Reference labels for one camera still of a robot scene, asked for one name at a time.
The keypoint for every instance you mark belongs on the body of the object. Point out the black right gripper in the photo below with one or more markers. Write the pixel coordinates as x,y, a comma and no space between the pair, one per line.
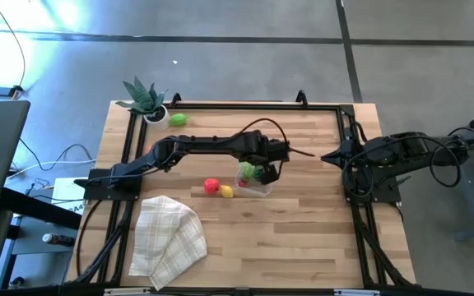
358,156

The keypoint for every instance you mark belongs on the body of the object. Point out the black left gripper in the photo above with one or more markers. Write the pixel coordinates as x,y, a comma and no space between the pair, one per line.
263,152

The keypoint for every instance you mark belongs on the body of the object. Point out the dark green toy watermelon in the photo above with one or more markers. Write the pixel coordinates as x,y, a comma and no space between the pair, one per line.
258,173

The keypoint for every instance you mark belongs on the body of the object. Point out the striped green toy melon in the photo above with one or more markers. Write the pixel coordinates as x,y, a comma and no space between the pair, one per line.
247,169

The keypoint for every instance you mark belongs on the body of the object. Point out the clear plastic tupperware container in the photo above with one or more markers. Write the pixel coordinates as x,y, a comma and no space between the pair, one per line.
268,190

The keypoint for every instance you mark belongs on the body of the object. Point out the small red toy strawberry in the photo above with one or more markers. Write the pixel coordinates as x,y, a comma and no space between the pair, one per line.
242,183

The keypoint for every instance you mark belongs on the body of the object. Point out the yellow toy lemon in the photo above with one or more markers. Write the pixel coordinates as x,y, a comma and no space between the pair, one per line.
227,191

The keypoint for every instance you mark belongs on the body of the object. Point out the red toy apple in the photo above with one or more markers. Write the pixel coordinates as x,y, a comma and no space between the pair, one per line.
212,186

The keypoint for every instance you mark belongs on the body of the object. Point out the light green toy lime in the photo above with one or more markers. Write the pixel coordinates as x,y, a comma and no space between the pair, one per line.
178,119

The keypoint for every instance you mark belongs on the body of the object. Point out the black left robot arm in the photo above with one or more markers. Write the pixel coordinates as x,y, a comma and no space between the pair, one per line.
212,144

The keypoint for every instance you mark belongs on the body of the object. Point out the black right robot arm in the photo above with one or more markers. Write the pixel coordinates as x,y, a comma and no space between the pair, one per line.
405,150

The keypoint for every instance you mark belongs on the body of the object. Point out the beige plaid cloth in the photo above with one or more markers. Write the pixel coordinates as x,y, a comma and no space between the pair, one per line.
167,238

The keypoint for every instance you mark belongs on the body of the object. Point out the green plant in white pot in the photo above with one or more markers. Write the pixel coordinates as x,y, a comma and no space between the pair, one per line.
144,100

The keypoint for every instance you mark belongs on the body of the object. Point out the white light bar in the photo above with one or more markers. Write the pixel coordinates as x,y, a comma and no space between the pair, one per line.
356,292
126,292

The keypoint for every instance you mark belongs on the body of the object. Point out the white paper sheet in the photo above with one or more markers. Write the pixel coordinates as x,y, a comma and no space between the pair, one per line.
66,193

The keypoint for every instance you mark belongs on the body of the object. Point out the small dark bottle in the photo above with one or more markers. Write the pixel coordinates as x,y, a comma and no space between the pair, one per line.
58,239

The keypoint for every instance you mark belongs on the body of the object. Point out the dark equipment cart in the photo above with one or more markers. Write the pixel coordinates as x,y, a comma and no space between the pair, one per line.
39,209

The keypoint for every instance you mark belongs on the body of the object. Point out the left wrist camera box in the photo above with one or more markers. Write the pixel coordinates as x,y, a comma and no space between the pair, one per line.
279,151

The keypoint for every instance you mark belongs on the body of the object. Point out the black aluminium table frame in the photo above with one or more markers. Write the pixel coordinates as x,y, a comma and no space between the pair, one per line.
261,106

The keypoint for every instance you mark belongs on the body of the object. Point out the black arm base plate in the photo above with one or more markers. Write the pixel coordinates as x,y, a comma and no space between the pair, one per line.
93,191
389,196

